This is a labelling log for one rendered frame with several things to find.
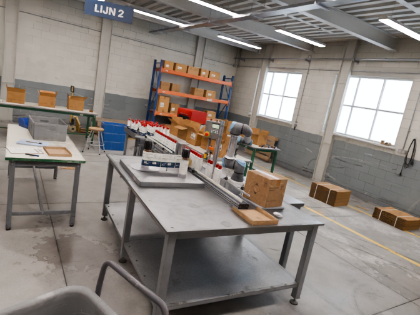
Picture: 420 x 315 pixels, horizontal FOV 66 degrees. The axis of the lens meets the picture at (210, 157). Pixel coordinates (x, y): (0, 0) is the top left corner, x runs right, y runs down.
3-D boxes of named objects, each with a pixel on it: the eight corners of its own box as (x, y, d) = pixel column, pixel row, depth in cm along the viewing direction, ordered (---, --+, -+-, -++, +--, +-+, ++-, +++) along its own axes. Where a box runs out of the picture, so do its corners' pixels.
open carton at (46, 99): (35, 105, 729) (37, 89, 722) (35, 104, 766) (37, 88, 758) (57, 108, 751) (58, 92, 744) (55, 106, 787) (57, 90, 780)
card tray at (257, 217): (232, 210, 276) (232, 205, 275) (256, 209, 289) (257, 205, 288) (252, 225, 250) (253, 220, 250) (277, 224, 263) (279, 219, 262)
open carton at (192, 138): (180, 141, 615) (184, 122, 608) (200, 142, 641) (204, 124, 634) (190, 145, 584) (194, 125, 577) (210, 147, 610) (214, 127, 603)
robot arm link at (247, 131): (254, 124, 342) (253, 139, 389) (244, 122, 344) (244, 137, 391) (252, 134, 340) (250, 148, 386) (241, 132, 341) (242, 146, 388)
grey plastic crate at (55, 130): (27, 130, 451) (28, 115, 446) (58, 132, 474) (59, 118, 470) (32, 139, 403) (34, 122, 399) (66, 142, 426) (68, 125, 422)
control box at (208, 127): (204, 135, 364) (207, 119, 361) (219, 139, 363) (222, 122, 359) (203, 137, 354) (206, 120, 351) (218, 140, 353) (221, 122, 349)
